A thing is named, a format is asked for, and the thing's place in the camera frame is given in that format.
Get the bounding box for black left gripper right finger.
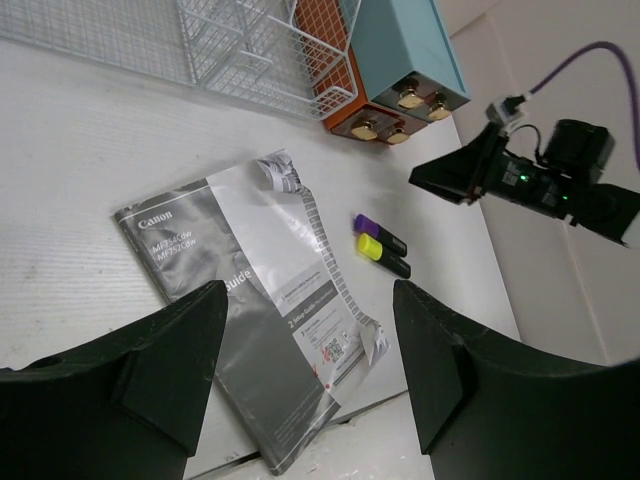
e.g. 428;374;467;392
393;280;639;479

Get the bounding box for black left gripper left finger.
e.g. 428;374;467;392
1;281;228;479

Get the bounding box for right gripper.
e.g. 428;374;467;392
409;123;560;215

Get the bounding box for purple cap highlighter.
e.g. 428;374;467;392
354;214;408;258

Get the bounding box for yellow cap highlighter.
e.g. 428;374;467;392
357;233;411;279

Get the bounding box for grey Canon setup guide booklet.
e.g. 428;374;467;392
115;178;342;475

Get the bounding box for clear plastic bag with erasers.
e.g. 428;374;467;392
207;150;389;405

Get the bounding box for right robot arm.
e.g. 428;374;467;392
393;120;639;479

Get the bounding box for teal and orange drawer box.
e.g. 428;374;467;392
294;1;470;146

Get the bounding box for white wire mesh organizer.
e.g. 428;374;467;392
1;0;361;120

